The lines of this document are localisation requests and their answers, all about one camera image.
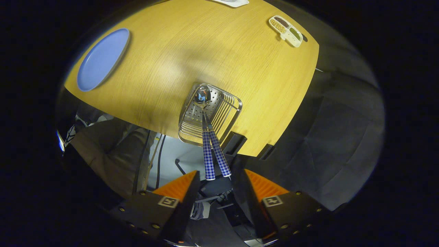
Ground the white coaster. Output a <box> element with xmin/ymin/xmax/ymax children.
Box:
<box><xmin>213</xmin><ymin>0</ymin><xmax>250</xmax><ymax>8</ymax></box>

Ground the spoon with checkered handle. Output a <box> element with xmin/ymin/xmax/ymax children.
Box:
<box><xmin>194</xmin><ymin>86</ymin><xmax>216</xmax><ymax>181</ymax></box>

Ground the fork with checkered handle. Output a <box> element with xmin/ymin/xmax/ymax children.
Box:
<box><xmin>204</xmin><ymin>110</ymin><xmax>232</xmax><ymax>178</ymax></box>

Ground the black table clamp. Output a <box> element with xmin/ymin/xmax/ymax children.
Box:
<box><xmin>221</xmin><ymin>131</ymin><xmax>247</xmax><ymax>156</ymax></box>
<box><xmin>258</xmin><ymin>144</ymin><xmax>275</xmax><ymax>160</ymax></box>

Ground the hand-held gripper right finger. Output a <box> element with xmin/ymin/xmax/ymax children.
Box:
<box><xmin>240</xmin><ymin>168</ymin><xmax>331</xmax><ymax>240</ymax></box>

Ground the metal wire cutlery rack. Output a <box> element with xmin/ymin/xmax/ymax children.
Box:
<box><xmin>178</xmin><ymin>83</ymin><xmax>243</xmax><ymax>147</ymax></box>

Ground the blue round plate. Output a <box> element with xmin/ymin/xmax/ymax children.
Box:
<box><xmin>76</xmin><ymin>28</ymin><xmax>131</xmax><ymax>92</ymax></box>

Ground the white divided snack dish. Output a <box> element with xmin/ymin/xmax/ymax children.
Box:
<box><xmin>269</xmin><ymin>15</ymin><xmax>304</xmax><ymax>48</ymax></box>

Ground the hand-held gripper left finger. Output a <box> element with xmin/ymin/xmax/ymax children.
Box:
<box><xmin>110</xmin><ymin>170</ymin><xmax>201</xmax><ymax>240</ymax></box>

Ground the black cable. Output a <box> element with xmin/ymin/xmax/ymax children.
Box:
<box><xmin>155</xmin><ymin>135</ymin><xmax>167</xmax><ymax>189</ymax></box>

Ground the person's khaki trouser leg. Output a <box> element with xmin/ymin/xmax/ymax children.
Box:
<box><xmin>70</xmin><ymin>118</ymin><xmax>158</xmax><ymax>199</ymax></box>

